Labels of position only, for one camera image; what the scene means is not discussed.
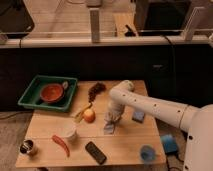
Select light blue towel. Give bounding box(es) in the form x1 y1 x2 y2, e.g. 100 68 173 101
104 120 116 134

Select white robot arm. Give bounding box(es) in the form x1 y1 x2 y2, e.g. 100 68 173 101
108 80 213 171

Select orange apple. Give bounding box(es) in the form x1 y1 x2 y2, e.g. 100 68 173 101
83 109 95 123

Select dark grape bunch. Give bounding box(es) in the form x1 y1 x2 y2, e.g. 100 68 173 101
88 82 106 103

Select yellow banana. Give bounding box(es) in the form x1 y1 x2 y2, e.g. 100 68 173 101
71 103 92 123

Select black remote control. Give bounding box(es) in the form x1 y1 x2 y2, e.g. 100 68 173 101
85 141 107 165

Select blue plastic cup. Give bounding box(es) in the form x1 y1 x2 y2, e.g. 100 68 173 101
140 145 156 164

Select small white cup in tray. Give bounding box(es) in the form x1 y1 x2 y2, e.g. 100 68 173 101
62 81 69 90

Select blue tape roll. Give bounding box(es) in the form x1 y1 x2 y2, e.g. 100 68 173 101
161 134 178 154

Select red chili pepper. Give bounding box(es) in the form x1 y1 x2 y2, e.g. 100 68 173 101
52 135 70 157

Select red bowl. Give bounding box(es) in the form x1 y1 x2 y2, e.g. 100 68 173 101
40 83 64 103

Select green plastic tray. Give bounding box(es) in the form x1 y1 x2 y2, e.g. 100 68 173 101
18 75 78 112

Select metal cup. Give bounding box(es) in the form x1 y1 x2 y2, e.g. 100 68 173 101
19 139 37 156

